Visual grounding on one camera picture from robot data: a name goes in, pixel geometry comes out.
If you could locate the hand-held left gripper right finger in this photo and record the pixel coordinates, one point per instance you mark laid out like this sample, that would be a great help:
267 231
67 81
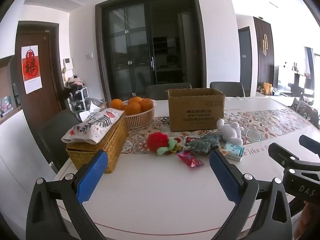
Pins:
225 177

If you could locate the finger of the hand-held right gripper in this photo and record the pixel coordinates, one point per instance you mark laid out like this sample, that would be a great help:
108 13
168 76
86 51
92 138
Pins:
282 153
311 143

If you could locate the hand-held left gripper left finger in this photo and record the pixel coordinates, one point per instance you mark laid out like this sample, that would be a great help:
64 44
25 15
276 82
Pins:
92 177

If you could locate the yellow cartoon plush toy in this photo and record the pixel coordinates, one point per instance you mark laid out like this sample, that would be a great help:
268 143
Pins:
177 146

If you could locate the brown cardboard box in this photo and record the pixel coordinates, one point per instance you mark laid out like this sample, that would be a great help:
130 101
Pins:
195 115

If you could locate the person's right hand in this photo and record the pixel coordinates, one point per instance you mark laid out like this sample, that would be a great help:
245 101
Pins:
311 222

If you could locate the teal tissue pack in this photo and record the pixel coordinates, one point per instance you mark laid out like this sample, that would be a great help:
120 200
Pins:
233 151

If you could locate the floral patterned table runner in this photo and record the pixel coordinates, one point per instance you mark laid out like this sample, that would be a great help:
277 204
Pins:
262 127

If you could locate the chair with patterned cushion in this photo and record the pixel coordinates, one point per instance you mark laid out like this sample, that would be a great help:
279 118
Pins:
305 110

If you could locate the red snack packet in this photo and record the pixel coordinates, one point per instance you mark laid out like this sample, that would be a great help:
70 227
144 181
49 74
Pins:
190 158

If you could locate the grey green plush toy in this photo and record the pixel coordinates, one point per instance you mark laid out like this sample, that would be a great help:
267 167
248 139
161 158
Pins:
202 143

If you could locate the woven wicker tissue box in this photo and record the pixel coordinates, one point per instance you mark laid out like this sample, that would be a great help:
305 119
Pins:
112 141

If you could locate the white figurine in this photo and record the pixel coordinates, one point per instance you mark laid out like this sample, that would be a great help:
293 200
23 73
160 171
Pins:
230 132

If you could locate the floral cloth box cover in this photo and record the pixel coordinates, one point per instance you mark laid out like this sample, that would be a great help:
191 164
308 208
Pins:
100 122

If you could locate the dark grey dining chair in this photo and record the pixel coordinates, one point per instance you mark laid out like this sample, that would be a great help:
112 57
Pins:
57 130
165 91
227 88

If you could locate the white tissue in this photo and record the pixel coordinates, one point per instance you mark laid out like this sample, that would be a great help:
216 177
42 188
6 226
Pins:
91 111

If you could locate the yellow bag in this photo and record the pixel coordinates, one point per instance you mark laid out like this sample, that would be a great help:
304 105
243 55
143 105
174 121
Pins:
268 88

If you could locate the television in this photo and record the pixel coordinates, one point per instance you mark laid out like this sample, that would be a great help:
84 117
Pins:
283 77

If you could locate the woven fruit basket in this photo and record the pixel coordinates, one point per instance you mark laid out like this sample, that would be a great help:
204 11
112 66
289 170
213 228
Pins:
140 122

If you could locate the open box on floor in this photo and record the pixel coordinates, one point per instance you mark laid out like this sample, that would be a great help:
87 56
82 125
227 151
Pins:
93 103

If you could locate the red knitted strawberry toy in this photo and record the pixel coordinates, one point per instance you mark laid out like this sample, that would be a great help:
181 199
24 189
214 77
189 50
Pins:
157 141

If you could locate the orange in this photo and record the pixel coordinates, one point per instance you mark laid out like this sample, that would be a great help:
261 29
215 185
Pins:
129 110
146 105
135 100
116 104

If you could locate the white shoe shelf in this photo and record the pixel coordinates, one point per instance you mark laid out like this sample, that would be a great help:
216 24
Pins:
78 100

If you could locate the pile of clothes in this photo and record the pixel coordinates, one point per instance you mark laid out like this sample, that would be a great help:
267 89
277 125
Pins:
73 82

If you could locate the dark interior door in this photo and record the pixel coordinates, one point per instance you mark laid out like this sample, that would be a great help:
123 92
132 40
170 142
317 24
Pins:
245 60

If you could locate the black door lock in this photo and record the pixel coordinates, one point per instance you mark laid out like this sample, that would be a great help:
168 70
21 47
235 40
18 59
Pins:
17 93

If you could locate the white intercom panel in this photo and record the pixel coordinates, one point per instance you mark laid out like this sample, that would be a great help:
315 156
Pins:
67 63

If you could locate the brown entrance door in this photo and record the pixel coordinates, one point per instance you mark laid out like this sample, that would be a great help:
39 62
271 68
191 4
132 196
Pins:
50 67

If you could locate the wooden side cabinet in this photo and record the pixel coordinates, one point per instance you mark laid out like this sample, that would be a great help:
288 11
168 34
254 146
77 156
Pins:
7 90

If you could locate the glass sliding door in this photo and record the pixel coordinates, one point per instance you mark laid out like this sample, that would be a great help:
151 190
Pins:
135 55

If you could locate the dark slatted wall panel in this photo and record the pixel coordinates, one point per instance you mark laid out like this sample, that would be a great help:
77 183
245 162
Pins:
258 62

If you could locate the gold wall ornament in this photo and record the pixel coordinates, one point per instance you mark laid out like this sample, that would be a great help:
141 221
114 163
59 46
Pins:
265 45

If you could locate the red wall calendar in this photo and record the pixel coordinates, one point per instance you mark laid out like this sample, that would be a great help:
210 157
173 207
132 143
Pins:
31 67

